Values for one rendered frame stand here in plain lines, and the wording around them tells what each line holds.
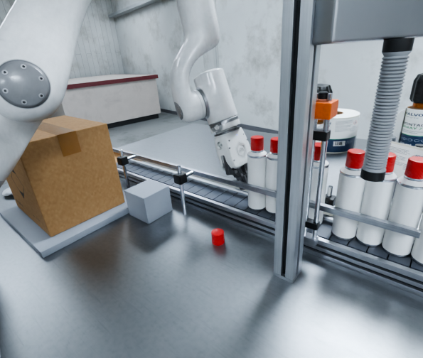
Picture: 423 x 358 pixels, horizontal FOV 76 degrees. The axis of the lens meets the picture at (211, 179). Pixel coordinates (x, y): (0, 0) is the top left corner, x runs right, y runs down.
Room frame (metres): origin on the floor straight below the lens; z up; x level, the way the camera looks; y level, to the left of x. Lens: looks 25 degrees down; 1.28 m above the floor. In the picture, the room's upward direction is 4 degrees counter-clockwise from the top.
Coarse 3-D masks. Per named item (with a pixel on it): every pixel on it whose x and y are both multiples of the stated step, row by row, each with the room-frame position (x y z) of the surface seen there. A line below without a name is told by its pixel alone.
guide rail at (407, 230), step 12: (144, 156) 0.94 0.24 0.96; (192, 168) 0.79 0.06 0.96; (216, 180) 0.72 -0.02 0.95; (228, 180) 0.69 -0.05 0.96; (264, 192) 0.61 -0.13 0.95; (276, 192) 0.59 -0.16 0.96; (312, 204) 0.53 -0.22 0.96; (324, 204) 0.52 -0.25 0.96; (348, 216) 0.48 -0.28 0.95; (360, 216) 0.46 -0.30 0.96; (384, 228) 0.44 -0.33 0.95; (396, 228) 0.42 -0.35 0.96; (408, 228) 0.41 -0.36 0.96
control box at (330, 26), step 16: (320, 0) 0.42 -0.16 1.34; (336, 0) 0.39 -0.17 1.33; (352, 0) 0.40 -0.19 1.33; (368, 0) 0.40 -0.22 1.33; (384, 0) 0.41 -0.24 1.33; (400, 0) 0.41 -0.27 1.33; (416, 0) 0.42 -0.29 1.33; (320, 16) 0.42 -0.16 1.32; (336, 16) 0.39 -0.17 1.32; (352, 16) 0.40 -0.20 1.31; (368, 16) 0.40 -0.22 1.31; (384, 16) 0.41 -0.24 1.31; (400, 16) 0.42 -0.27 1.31; (416, 16) 0.42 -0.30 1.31; (320, 32) 0.42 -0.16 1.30; (336, 32) 0.39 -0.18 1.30; (352, 32) 0.40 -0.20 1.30; (368, 32) 0.40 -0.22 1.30; (384, 32) 0.41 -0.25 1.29; (400, 32) 0.42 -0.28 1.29; (416, 32) 0.42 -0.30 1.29
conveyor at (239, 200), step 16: (144, 176) 0.95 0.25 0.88; (160, 176) 0.94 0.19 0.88; (192, 192) 0.79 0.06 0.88; (208, 192) 0.78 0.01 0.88; (224, 192) 0.77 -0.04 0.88; (240, 192) 0.76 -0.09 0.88; (240, 208) 0.67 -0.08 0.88; (336, 240) 0.50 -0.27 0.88; (352, 240) 0.49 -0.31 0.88; (384, 256) 0.43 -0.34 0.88
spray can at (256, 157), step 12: (252, 144) 0.66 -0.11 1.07; (252, 156) 0.65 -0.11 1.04; (264, 156) 0.65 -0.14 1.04; (252, 168) 0.65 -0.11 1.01; (264, 168) 0.65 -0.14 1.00; (252, 180) 0.65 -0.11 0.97; (264, 180) 0.65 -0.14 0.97; (252, 192) 0.65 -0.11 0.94; (252, 204) 0.65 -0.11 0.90; (264, 204) 0.65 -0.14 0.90
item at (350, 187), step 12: (348, 156) 0.51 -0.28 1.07; (360, 156) 0.50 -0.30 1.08; (348, 168) 0.51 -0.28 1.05; (360, 168) 0.50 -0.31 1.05; (348, 180) 0.50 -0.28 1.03; (360, 180) 0.49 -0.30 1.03; (348, 192) 0.50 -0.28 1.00; (360, 192) 0.49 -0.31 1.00; (336, 204) 0.52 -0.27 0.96; (348, 204) 0.49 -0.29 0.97; (360, 204) 0.50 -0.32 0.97; (336, 216) 0.51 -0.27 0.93; (336, 228) 0.51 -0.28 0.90; (348, 228) 0.49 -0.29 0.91
